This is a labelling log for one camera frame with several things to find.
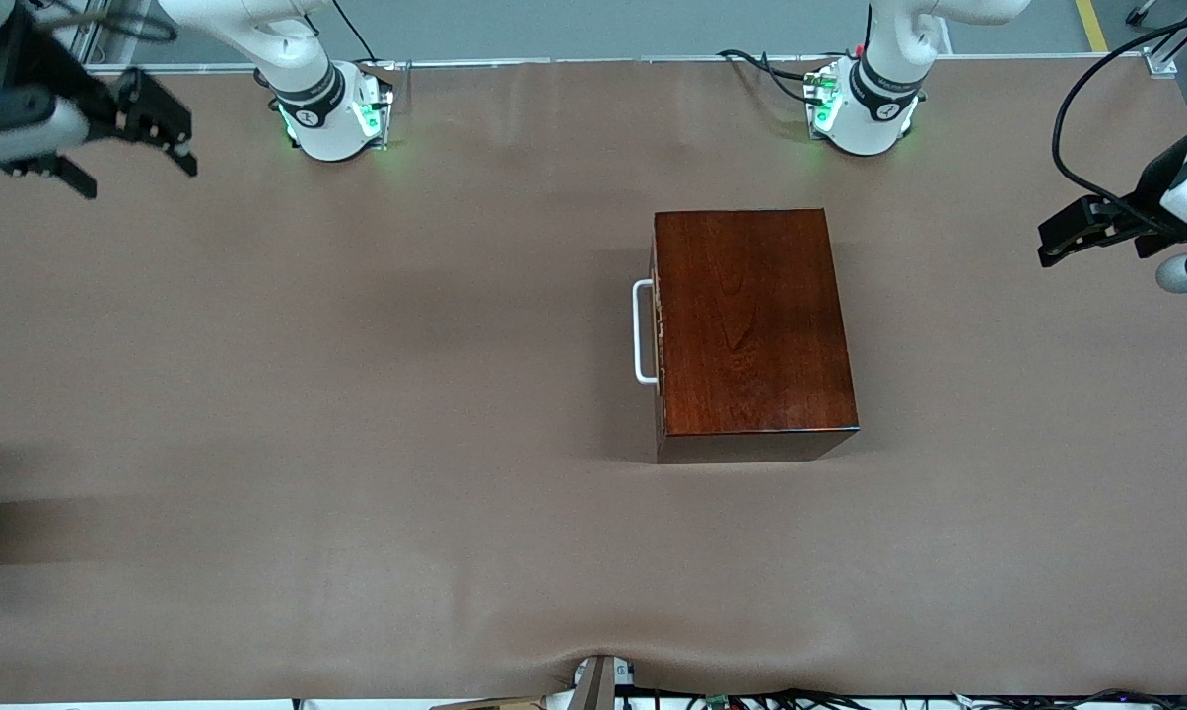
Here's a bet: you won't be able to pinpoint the wooden drawer with white handle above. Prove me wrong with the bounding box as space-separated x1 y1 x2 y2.
631 237 667 440

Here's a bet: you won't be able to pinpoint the dark wooden drawer cabinet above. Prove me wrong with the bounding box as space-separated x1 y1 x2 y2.
650 207 861 464

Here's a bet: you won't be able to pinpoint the large table cover sheet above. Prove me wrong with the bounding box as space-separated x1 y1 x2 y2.
0 57 1187 706

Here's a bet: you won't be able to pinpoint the brown cardboard piece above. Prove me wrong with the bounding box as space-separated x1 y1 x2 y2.
428 695 547 710

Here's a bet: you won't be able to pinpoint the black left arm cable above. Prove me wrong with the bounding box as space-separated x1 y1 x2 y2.
1050 0 1187 238

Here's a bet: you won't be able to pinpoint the black base cable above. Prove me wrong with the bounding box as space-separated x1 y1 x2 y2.
332 0 385 65

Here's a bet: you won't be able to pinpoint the black base cables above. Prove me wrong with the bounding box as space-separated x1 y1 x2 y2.
717 47 851 105

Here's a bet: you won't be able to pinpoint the silver table edge rail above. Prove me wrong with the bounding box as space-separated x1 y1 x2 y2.
81 54 1178 78

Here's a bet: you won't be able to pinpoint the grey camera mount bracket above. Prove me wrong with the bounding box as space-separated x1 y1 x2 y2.
572 654 636 710

